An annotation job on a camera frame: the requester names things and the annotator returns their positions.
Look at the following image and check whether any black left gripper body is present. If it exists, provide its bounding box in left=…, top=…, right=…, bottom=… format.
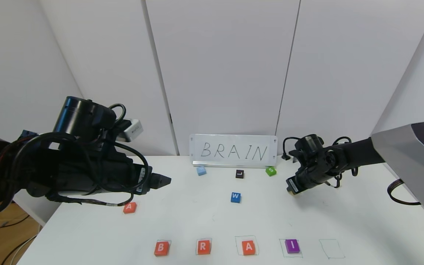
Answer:
left=107, top=155, right=153, bottom=195

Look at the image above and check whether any red letter R block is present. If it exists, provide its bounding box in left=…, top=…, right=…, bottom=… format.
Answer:
left=197, top=240, right=212, bottom=255

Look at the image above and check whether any red letter B block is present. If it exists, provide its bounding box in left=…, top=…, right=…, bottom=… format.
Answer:
left=154, top=241, right=170, bottom=256

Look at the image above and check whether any white BRAIN sign board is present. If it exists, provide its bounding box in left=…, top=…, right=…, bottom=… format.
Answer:
left=190, top=134, right=278, bottom=168

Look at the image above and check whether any purple letter I block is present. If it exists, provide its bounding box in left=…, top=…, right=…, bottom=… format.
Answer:
left=285, top=239, right=300, bottom=254

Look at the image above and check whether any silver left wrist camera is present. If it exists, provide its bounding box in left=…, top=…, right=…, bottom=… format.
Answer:
left=118, top=119, right=144, bottom=142

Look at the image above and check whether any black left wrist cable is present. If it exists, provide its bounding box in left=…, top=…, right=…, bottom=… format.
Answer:
left=0, top=104, right=150, bottom=206

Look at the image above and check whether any black right elbow cable loop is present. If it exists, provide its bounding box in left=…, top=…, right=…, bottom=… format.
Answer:
left=387, top=179, right=421, bottom=206

